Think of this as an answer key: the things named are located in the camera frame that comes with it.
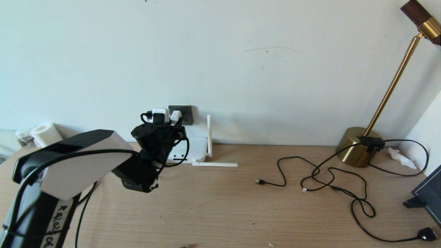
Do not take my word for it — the black ethernet cable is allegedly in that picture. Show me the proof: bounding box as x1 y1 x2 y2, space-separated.
74 182 98 248

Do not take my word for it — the white router with four antennas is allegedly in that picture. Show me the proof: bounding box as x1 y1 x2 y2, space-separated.
166 115 238 168

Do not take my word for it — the white paper roll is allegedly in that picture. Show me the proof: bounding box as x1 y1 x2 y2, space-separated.
30 122 64 148

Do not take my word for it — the brass desk lamp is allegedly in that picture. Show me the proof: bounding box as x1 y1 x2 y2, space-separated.
335 0 441 169

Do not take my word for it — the black clip on lamp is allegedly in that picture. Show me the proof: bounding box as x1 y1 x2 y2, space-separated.
357 137 385 154

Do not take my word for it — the crumpled white tissue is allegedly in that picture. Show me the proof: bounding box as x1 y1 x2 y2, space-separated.
387 148 417 171

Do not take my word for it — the black plastic stand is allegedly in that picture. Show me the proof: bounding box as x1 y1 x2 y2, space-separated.
402 197 425 209

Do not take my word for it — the black left wrist camera cable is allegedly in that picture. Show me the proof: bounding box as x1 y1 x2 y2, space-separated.
141 111 190 167

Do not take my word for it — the grey wall socket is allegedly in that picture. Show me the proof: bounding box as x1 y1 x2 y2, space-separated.
168 105 194 125

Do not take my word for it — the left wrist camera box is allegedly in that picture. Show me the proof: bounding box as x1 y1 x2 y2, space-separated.
151 108 170 124

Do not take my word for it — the black USB cable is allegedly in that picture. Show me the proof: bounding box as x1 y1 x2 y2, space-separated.
255 157 334 189

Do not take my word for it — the black cable with white tip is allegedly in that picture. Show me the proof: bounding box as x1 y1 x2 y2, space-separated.
301 167 368 202

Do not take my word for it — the black lamp power cable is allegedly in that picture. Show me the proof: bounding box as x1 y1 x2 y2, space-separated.
301 139 437 243

